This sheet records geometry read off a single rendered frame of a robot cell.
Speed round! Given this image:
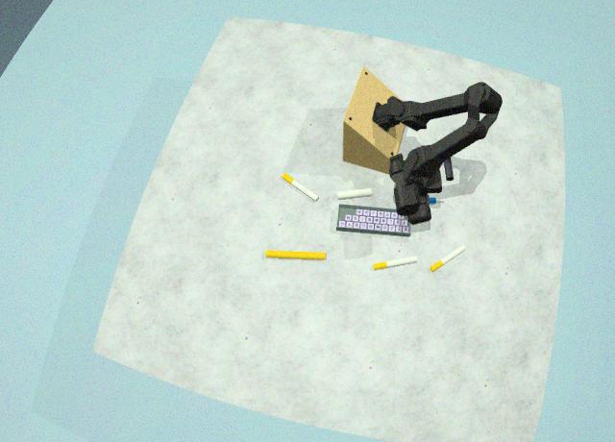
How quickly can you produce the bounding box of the dark grey cylinder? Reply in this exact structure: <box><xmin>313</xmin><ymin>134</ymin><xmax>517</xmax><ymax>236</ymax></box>
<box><xmin>444</xmin><ymin>157</ymin><xmax>454</xmax><ymax>181</ymax></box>

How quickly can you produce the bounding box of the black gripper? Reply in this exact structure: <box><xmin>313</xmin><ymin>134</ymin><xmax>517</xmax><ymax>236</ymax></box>
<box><xmin>408</xmin><ymin>193</ymin><xmax>431</xmax><ymax>225</ymax></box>

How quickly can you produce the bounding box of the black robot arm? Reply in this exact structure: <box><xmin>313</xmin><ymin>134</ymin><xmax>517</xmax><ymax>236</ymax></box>
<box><xmin>372</xmin><ymin>82</ymin><xmax>503</xmax><ymax>216</ymax></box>

